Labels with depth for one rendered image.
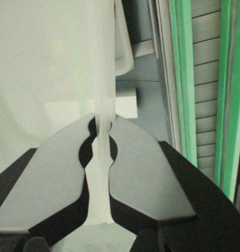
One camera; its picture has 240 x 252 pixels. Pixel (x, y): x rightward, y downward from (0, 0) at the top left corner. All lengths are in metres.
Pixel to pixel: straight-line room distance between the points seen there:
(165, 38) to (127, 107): 0.19
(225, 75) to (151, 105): 0.23
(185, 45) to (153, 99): 0.27
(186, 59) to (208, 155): 0.28
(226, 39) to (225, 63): 0.04
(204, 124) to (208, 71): 0.12
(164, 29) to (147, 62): 0.15
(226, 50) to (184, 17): 0.11
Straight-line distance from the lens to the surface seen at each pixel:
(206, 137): 0.44
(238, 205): 0.85
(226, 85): 0.36
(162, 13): 0.34
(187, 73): 0.27
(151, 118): 0.54
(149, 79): 0.49
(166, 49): 0.34
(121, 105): 0.45
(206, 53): 0.36
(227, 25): 0.33
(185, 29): 0.26
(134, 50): 0.46
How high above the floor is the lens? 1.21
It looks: 58 degrees down
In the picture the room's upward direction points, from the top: 174 degrees counter-clockwise
